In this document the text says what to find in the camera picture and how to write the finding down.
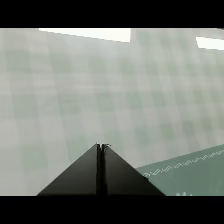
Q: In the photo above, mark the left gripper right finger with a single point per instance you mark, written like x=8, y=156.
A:
x=126, y=180

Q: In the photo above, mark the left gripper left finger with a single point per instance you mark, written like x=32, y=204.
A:
x=78, y=178

